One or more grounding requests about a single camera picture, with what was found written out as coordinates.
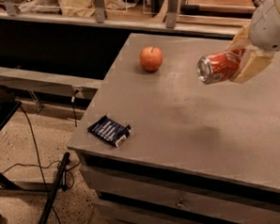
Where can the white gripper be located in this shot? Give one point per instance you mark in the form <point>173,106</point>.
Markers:
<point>266,27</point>

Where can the red coke can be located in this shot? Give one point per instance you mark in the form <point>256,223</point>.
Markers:
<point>219,67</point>

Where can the red apple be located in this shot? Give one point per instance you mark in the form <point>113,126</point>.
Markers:
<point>151,58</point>

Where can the grey drawer cabinet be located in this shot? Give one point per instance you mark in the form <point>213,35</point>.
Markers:
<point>217,147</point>

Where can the dark blue snack bar wrapper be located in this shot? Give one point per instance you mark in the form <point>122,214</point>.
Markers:
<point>110,131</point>

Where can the black bar on floor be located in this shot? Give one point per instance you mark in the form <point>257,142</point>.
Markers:
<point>55,186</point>

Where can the black table at left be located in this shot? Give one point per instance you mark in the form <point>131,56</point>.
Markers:
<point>6,112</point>

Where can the metal drawer handle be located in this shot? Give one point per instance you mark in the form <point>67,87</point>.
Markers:
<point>180,204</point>

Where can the grey shelf rail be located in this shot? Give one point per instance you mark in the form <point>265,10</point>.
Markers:
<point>56,84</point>

